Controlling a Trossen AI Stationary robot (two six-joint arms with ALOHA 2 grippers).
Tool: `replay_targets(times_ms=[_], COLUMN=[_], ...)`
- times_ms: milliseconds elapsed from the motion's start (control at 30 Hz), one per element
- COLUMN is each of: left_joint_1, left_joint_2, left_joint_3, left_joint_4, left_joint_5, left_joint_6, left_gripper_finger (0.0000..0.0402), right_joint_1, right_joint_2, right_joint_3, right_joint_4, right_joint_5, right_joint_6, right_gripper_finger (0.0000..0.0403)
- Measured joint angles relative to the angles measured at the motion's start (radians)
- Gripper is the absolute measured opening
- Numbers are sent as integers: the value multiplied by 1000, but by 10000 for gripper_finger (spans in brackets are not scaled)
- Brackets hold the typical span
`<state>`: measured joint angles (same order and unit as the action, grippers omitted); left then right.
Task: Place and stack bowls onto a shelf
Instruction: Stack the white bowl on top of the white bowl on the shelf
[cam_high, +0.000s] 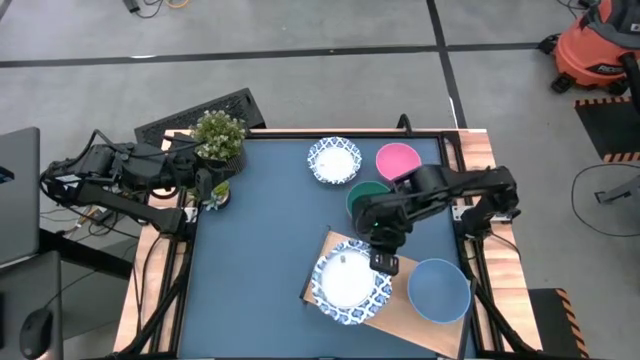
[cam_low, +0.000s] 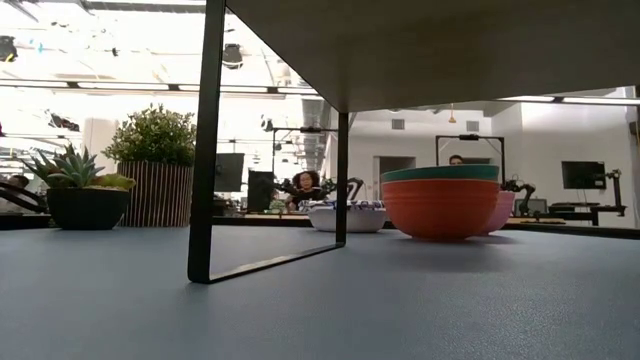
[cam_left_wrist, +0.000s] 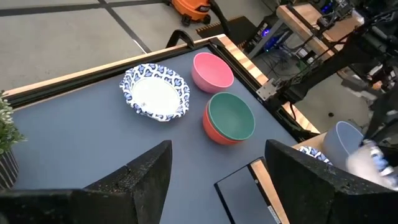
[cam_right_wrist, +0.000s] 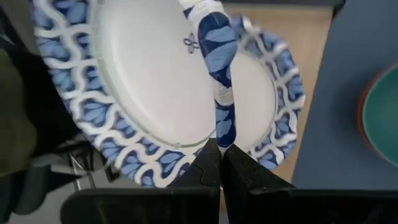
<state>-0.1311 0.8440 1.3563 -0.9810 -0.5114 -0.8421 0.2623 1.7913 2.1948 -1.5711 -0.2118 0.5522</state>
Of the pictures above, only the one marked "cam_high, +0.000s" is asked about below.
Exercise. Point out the blue patterned paper bowl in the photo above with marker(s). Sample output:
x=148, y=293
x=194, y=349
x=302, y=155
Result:
x=334, y=161
x=350, y=282

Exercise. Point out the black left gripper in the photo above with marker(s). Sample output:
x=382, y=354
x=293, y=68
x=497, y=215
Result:
x=182, y=170

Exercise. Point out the black hazard striped floor mat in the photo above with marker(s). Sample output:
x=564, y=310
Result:
x=557, y=320
x=610, y=127

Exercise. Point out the grey metal stand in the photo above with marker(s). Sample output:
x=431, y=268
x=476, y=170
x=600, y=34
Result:
x=620, y=191

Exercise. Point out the pink plastic bowl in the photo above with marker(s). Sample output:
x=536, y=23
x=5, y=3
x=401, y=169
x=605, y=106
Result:
x=397, y=160

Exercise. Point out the orange shop vacuum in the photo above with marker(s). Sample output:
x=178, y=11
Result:
x=595, y=50

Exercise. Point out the bushy plant in striped pot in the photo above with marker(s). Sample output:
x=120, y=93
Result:
x=219, y=135

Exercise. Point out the green plastic bowl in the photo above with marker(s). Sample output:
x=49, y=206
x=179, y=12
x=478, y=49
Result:
x=365, y=195

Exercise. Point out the grey laptop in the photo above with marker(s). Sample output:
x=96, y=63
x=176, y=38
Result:
x=17, y=195

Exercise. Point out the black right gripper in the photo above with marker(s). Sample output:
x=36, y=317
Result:
x=385, y=220

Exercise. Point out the black perforated panel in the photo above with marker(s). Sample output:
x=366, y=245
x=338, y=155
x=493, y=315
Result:
x=210, y=112

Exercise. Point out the wooden table side board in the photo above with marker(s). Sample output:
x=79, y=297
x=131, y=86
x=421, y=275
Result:
x=130, y=300
x=505, y=270

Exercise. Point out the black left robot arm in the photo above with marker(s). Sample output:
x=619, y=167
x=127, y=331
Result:
x=110, y=165

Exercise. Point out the black computer mouse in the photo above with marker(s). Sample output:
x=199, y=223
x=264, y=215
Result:
x=36, y=332

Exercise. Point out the blue plastic bowl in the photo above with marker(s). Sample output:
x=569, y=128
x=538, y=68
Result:
x=439, y=292

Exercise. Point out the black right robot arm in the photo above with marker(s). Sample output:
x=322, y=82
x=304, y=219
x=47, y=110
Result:
x=480, y=185

